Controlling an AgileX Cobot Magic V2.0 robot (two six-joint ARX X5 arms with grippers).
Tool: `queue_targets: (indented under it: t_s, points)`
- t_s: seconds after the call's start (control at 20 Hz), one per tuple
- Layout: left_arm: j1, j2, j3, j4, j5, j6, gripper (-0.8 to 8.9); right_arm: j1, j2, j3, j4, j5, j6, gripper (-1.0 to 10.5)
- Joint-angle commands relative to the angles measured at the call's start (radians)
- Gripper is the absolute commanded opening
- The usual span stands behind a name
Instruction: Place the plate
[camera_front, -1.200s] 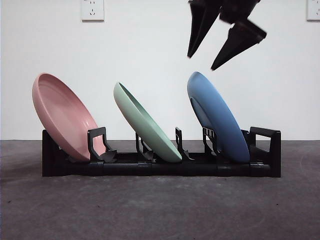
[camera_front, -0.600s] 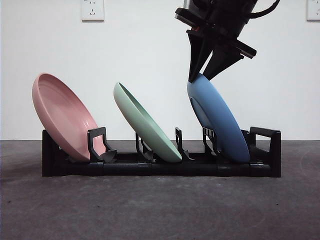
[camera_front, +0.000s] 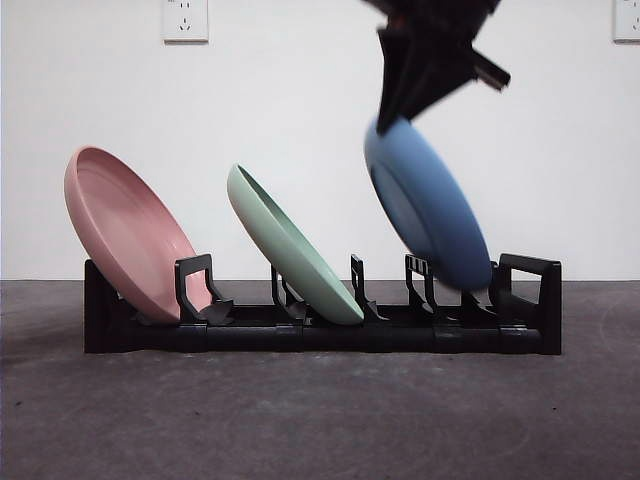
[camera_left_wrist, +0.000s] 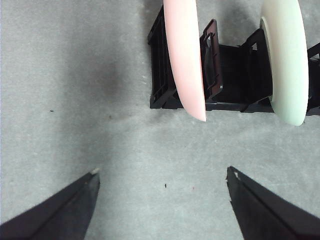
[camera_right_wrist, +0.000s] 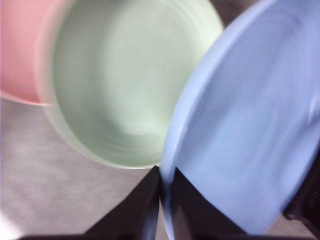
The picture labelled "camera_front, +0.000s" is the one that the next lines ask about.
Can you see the black plastic dish rack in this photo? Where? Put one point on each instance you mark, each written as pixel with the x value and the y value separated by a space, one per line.
pixel 350 342

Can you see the blue round plate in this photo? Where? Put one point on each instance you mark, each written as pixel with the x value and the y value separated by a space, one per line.
pixel 435 210

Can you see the pink round plate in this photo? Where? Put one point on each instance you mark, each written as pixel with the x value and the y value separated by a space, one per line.
pixel 125 225

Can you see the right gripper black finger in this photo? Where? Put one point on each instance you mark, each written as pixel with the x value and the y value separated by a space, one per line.
pixel 389 80
pixel 432 75

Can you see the white wall socket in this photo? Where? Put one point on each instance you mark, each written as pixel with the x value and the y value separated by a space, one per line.
pixel 186 22
pixel 627 20

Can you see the green round plate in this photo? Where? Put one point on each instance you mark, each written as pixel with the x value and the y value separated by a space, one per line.
pixel 295 260

